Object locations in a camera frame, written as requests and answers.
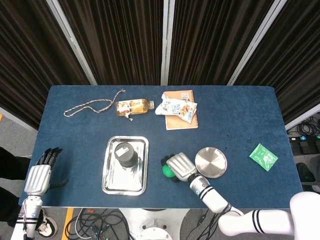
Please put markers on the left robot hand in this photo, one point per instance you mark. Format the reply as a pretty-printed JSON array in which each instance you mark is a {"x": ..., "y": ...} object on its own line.
[{"x": 37, "y": 180}]

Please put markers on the black floor object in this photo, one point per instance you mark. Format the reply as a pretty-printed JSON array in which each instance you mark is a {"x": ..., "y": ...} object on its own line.
[{"x": 305, "y": 173}]

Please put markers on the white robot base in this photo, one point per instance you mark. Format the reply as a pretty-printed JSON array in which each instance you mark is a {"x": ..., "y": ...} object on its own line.
[{"x": 155, "y": 225}]

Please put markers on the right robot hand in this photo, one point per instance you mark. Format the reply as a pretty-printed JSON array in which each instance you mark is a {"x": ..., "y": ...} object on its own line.
[{"x": 181, "y": 166}]

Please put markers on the green sachet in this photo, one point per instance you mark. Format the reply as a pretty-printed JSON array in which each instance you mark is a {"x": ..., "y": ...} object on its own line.
[{"x": 262, "y": 157}]

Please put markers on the dark brown curtain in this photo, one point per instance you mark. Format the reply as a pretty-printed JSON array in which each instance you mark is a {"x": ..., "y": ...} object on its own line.
[
  {"x": 212, "y": 37},
  {"x": 30, "y": 50},
  {"x": 295, "y": 50},
  {"x": 112, "y": 37}
]

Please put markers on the green ball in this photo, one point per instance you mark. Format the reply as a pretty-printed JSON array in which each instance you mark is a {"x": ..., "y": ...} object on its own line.
[{"x": 166, "y": 171}]

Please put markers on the black trouser leg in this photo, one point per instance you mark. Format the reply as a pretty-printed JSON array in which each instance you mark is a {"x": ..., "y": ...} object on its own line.
[
  {"x": 10, "y": 205},
  {"x": 12, "y": 162}
]

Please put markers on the blue table cloth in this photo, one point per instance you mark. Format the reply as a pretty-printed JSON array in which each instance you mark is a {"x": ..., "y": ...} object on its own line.
[{"x": 75, "y": 130}]

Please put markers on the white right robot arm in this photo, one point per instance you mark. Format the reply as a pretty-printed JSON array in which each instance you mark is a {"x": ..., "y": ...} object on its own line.
[{"x": 215, "y": 197}]

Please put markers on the orange object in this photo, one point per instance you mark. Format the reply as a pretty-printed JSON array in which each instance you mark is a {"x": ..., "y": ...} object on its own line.
[{"x": 90, "y": 211}]

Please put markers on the tan spiral notebook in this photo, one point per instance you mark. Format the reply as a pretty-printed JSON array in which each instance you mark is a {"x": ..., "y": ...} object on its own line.
[{"x": 180, "y": 123}]

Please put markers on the rectangular steel tray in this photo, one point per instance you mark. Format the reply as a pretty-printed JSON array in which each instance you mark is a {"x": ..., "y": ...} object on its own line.
[{"x": 117, "y": 182}]

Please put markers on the white crumpled snack packet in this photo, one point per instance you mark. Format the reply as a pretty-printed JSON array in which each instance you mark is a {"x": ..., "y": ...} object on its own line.
[{"x": 175, "y": 107}]

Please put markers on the black cylindrical jar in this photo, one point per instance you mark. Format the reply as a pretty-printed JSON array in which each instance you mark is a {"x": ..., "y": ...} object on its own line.
[{"x": 126, "y": 160}]

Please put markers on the round steel plate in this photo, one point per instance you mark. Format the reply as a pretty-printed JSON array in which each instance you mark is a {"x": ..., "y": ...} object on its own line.
[{"x": 212, "y": 161}]

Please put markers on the black power strip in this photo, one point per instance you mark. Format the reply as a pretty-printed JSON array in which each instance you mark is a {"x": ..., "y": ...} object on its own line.
[{"x": 306, "y": 138}]

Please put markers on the white black sneaker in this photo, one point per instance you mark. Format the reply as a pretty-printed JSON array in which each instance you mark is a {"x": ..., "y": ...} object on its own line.
[{"x": 48, "y": 225}]

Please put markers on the white partition post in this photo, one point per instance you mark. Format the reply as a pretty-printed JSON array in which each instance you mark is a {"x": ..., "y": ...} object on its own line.
[
  {"x": 73, "y": 42},
  {"x": 256, "y": 42},
  {"x": 305, "y": 116},
  {"x": 167, "y": 42},
  {"x": 17, "y": 119}
]

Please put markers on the yellow tea bottle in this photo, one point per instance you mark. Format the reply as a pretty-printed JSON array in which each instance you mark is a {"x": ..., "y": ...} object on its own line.
[{"x": 135, "y": 107}]

